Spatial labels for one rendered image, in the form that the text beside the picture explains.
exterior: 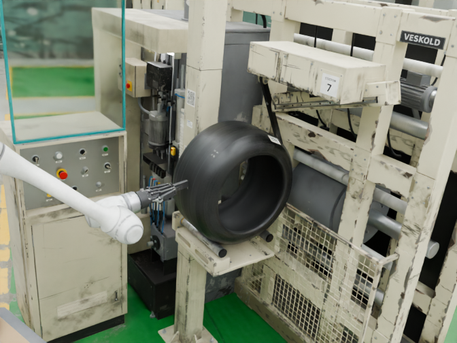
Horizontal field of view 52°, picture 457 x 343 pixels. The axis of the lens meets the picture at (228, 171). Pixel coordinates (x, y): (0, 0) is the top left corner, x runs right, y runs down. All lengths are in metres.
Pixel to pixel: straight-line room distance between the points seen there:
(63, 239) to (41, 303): 0.39
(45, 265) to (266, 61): 1.54
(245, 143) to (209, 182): 0.23
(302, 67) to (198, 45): 0.49
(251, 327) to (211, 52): 1.78
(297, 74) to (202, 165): 0.56
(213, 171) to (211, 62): 0.54
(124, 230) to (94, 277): 1.17
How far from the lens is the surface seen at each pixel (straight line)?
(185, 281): 2.71
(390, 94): 1.99
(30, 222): 2.54
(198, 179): 1.99
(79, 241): 2.68
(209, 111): 2.29
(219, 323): 3.18
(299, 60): 2.07
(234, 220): 2.42
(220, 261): 2.20
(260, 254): 2.39
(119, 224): 1.72
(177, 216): 2.39
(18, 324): 2.27
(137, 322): 3.18
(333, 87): 1.94
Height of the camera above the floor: 2.09
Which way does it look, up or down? 23 degrees down
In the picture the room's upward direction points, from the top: 5 degrees clockwise
